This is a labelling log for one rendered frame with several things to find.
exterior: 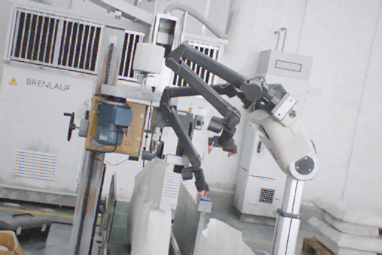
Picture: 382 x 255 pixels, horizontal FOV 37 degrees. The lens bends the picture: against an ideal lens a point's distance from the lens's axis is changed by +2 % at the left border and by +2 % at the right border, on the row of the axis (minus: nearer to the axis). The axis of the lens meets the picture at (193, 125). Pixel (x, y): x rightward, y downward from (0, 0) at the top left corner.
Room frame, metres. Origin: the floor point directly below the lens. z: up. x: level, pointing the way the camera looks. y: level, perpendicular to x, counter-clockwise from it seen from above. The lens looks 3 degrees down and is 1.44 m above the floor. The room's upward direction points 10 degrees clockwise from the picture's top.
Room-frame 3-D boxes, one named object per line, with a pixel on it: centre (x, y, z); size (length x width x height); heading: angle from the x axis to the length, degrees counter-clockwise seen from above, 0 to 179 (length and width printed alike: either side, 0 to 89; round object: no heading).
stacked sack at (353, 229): (5.77, -1.71, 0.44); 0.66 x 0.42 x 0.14; 3
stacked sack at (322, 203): (5.97, -1.71, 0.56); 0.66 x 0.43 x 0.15; 96
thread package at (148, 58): (3.25, 0.32, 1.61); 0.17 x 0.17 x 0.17
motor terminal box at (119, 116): (3.13, 0.40, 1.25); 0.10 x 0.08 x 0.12; 124
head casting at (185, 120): (3.55, 0.14, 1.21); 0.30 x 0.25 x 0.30; 9
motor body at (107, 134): (3.22, 0.46, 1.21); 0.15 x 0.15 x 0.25
